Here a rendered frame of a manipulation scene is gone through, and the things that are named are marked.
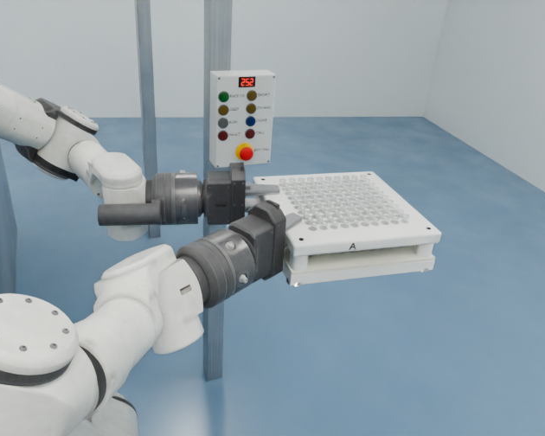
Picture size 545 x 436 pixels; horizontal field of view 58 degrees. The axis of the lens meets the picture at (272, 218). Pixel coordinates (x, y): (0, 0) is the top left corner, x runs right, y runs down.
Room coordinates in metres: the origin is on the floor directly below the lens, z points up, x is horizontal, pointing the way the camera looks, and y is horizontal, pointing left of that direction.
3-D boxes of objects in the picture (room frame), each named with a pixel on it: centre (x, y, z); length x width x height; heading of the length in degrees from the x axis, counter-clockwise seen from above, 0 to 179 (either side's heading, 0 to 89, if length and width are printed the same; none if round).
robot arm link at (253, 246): (0.59, 0.04, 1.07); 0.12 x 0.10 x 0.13; 140
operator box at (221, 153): (1.36, 0.11, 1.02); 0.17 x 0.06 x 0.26; 115
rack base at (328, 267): (0.76, -0.11, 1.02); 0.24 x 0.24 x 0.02; 18
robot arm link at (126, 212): (0.73, 0.22, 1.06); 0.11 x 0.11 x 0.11; 10
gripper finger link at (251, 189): (0.77, 0.02, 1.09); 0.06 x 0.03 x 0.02; 100
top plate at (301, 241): (0.76, -0.11, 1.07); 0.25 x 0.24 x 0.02; 18
